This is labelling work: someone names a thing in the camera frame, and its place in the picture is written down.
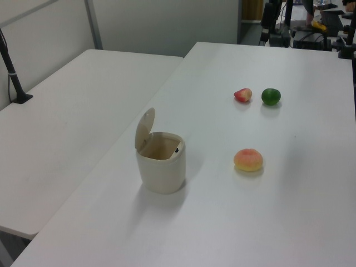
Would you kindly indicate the yellow object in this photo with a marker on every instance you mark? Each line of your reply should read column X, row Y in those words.
column 319, row 25

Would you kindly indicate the grey partition frame post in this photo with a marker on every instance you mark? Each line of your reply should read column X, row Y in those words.
column 94, row 27

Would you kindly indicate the orange yellow toy peach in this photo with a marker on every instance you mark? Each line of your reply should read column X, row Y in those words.
column 247, row 160

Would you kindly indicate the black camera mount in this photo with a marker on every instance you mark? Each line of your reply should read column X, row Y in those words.
column 347, row 47

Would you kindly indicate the beige garbage bin with lid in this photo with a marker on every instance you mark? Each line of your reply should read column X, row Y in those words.
column 161, row 172

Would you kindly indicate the green toy lime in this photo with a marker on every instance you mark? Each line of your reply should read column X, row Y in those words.
column 270, row 96

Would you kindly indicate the black stand pole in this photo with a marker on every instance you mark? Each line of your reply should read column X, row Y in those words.
column 289, row 19

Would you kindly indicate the black camera pole with base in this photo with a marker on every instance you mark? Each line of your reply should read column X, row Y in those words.
column 15, row 80

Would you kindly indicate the red toy strawberry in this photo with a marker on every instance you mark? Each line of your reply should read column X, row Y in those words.
column 242, row 96

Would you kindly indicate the black device on stand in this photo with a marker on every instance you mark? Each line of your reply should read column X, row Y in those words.
column 269, row 15

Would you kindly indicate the light wooden desk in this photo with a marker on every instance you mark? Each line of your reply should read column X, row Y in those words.
column 250, row 9

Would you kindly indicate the dark grey tray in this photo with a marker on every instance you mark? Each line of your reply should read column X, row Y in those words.
column 332, row 19

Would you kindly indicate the black equipment box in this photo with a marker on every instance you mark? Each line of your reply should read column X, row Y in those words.
column 306, row 40

